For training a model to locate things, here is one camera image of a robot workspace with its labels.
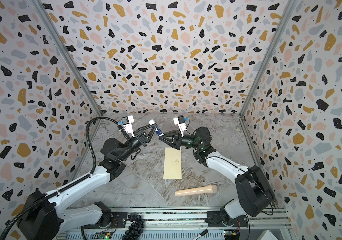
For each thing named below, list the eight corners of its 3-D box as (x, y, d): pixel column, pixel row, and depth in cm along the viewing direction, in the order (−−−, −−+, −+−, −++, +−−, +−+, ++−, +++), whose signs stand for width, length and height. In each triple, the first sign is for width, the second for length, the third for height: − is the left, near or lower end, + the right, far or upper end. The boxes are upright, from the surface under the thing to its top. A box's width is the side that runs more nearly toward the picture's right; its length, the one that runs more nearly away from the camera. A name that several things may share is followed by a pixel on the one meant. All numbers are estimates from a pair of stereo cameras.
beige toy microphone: (175, 198, 83) (175, 196, 79) (174, 192, 85) (174, 189, 82) (216, 193, 85) (218, 191, 81) (214, 187, 87) (216, 184, 84)
